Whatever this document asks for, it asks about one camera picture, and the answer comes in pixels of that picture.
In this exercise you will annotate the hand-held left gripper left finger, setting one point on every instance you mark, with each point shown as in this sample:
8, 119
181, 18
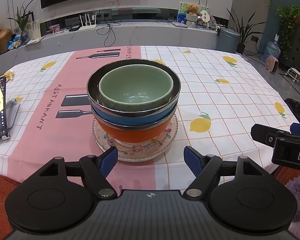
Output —
108, 161

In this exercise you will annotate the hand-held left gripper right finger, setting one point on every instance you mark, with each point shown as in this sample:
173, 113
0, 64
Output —
192, 161

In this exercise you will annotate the clear glass plate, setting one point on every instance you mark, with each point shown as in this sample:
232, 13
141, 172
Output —
101, 140

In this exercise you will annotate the white printed plate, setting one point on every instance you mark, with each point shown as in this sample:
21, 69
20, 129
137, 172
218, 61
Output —
130, 151

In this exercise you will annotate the orange steel bowl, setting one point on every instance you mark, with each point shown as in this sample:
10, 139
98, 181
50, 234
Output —
130, 133

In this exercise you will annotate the blue steel bowl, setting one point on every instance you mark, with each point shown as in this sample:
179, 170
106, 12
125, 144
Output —
130, 120

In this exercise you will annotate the green ceramic bowl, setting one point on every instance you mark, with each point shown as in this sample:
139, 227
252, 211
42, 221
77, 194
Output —
130, 100

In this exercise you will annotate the black bin bag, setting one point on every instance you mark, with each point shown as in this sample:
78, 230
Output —
296, 110

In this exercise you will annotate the purple fluffy clothing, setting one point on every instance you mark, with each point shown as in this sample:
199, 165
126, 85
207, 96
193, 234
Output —
298, 195

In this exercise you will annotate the small white wheeled stool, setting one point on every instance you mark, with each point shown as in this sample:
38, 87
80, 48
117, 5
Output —
293, 72

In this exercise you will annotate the pink space heater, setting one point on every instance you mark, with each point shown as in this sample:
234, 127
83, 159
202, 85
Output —
272, 64

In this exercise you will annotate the blue water bottle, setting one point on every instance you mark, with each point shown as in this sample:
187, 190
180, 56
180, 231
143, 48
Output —
270, 51

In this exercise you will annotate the tall potted floor plant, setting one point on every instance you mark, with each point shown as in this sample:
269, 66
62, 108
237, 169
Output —
240, 48

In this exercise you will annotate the grey trash can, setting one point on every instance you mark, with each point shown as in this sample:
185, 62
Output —
227, 41

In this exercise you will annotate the grey phone stand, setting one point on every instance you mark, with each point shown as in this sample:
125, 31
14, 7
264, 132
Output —
12, 115

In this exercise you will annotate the orange sofa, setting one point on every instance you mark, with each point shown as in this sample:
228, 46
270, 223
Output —
2, 187

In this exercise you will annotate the green trailing vine plant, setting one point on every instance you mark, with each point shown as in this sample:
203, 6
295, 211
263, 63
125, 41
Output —
288, 17

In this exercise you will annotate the patterned decorative plate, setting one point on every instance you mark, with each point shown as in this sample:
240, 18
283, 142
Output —
213, 22

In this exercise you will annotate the white round hand fan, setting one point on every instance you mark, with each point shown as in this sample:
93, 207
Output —
205, 17

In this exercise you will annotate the white marble tv console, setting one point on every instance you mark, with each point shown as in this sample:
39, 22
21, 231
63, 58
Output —
152, 36

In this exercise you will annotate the grey woven basket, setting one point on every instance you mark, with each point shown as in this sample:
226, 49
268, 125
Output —
191, 21

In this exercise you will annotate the white wifi router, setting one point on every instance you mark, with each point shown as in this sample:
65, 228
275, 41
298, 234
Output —
87, 27

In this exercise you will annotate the small black box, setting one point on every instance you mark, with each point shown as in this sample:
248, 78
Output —
74, 28

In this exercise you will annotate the white laptop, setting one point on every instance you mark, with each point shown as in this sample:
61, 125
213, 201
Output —
179, 24

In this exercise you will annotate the beige papers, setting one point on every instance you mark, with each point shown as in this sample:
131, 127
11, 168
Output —
34, 41

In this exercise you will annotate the brown teddy bear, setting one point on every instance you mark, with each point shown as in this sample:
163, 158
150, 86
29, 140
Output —
192, 8

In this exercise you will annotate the pink photo card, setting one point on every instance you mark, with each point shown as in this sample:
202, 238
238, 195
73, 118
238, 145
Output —
54, 28

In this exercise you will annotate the green painted picture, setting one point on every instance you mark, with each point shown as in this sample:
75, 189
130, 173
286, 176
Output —
181, 15

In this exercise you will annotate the blue glass vase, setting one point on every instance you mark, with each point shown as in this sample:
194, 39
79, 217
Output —
25, 37

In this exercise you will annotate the snack packets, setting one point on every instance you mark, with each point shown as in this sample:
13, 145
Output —
14, 43

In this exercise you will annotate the gold round vase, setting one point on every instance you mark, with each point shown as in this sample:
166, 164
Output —
2, 41

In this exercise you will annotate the slender green leaf plant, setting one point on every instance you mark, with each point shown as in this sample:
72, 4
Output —
22, 20

